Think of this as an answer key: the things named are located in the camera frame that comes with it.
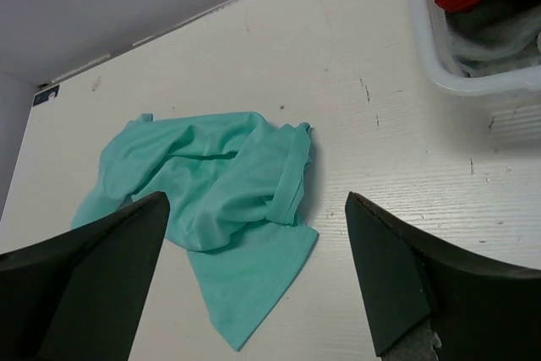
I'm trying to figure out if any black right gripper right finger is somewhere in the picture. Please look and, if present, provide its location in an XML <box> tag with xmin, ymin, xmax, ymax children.
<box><xmin>345</xmin><ymin>193</ymin><xmax>540</xmax><ymax>360</ymax></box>

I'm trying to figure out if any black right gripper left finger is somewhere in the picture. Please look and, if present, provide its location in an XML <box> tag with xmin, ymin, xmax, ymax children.
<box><xmin>1</xmin><ymin>192</ymin><xmax>170</xmax><ymax>360</ymax></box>

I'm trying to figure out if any teal t shirt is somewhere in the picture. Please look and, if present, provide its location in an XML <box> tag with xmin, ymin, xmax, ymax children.
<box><xmin>72</xmin><ymin>112</ymin><xmax>319</xmax><ymax>350</ymax></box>

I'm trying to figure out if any white plastic basket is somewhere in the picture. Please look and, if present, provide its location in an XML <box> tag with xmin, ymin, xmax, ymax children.
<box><xmin>399</xmin><ymin>0</ymin><xmax>541</xmax><ymax>98</ymax></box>

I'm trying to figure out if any blue corner label sticker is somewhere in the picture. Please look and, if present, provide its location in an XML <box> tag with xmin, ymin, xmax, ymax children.
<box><xmin>32</xmin><ymin>85</ymin><xmax>60</xmax><ymax>107</ymax></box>

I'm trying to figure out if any grey t shirt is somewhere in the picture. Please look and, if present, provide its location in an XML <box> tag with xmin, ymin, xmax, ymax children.
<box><xmin>445</xmin><ymin>0</ymin><xmax>540</xmax><ymax>78</ymax></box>

